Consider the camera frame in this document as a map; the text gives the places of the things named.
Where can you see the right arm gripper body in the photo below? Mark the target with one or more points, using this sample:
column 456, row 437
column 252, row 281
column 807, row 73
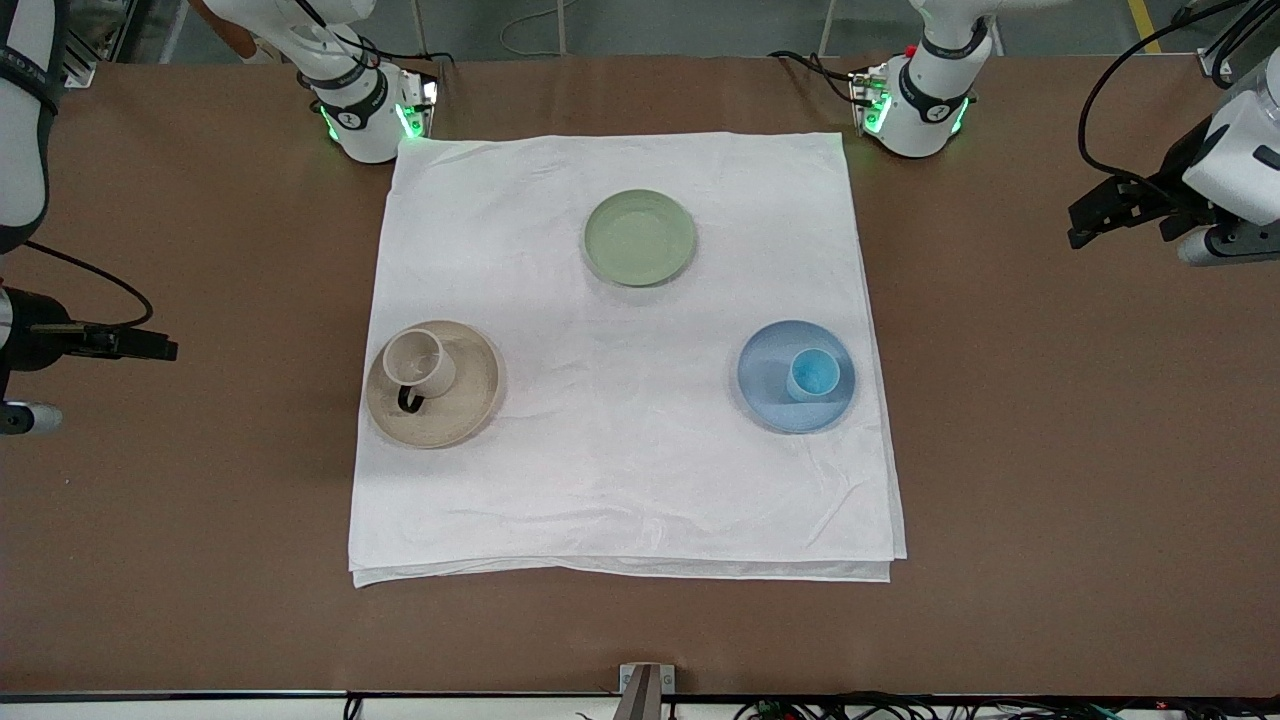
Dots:
column 30, row 330

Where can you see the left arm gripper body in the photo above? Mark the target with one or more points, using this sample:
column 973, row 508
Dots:
column 1176, row 178

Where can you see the blue cup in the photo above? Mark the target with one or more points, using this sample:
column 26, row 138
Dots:
column 812, row 377

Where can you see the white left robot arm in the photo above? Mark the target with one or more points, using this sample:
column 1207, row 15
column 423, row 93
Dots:
column 920, row 120

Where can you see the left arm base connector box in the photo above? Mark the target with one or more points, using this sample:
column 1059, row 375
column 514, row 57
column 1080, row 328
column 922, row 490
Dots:
column 870, row 100

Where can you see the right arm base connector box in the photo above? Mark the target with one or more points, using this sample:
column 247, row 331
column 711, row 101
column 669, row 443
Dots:
column 418, row 105

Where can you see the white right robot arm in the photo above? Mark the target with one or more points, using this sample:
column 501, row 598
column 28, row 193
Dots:
column 365, row 125

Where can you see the beige speckled plate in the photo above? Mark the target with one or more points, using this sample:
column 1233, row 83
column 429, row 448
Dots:
column 470, row 400

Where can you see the blue plate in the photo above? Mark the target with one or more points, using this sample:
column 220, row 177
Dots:
column 765, row 385

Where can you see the green plate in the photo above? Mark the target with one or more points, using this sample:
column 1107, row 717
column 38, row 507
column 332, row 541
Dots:
column 640, row 238

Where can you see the white cloth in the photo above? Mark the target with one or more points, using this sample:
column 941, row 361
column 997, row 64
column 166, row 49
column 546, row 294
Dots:
column 620, row 470

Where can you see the aluminium frame profile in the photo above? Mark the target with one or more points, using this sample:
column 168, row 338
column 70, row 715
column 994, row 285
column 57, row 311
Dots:
column 95, row 45

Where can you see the metal table edge bracket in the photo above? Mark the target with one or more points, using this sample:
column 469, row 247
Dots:
column 645, row 690

